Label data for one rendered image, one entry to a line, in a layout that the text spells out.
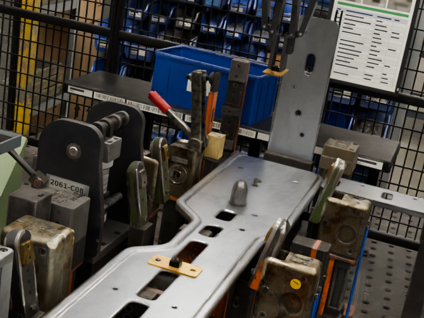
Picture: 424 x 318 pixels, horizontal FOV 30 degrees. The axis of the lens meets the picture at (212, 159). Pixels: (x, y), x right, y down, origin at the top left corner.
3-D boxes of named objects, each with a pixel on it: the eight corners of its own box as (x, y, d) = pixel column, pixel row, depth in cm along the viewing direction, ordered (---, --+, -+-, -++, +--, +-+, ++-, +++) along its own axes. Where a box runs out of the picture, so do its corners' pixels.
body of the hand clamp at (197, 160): (173, 298, 179) (196, 151, 168) (145, 289, 180) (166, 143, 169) (182, 287, 184) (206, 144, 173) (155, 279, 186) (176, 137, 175)
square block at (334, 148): (325, 289, 195) (356, 151, 184) (293, 280, 197) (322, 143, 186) (330, 277, 202) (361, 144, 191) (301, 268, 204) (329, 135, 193)
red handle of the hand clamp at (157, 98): (200, 144, 168) (149, 90, 169) (194, 150, 169) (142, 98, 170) (207, 139, 172) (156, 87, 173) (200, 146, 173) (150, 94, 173)
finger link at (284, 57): (288, 35, 160) (291, 35, 160) (281, 69, 162) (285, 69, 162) (284, 36, 158) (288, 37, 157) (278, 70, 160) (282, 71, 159)
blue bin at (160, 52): (251, 126, 201) (260, 77, 197) (147, 98, 212) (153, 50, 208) (273, 115, 216) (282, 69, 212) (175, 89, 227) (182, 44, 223)
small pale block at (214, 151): (196, 284, 186) (221, 138, 175) (182, 280, 187) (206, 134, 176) (201, 279, 189) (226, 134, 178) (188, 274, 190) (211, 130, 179)
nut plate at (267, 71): (279, 77, 157) (281, 71, 157) (261, 73, 158) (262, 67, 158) (289, 70, 165) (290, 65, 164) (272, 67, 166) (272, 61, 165)
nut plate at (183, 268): (203, 269, 127) (204, 262, 126) (195, 279, 123) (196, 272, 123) (155, 255, 129) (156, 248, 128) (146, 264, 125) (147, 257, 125)
